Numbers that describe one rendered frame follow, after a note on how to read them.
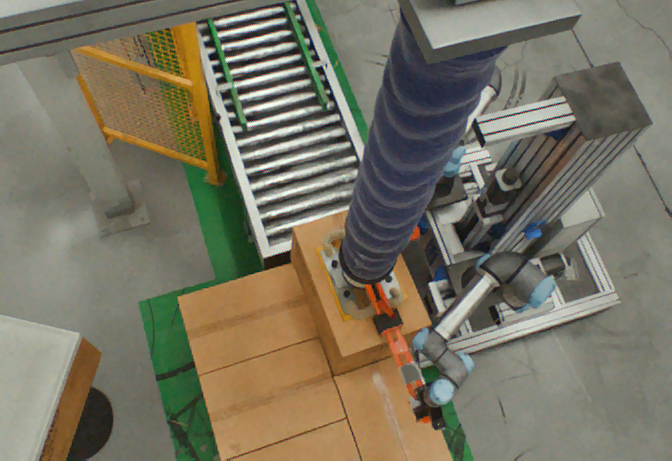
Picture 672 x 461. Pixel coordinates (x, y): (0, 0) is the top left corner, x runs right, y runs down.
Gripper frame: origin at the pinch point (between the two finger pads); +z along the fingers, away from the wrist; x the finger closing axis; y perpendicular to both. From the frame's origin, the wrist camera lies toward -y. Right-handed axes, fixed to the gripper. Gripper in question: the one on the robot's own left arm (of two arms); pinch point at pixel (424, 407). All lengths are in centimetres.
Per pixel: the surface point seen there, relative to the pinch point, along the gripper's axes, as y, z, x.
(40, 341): 77, 18, 132
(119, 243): 148, 123, 106
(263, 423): 20, 66, 59
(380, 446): -8, 66, 12
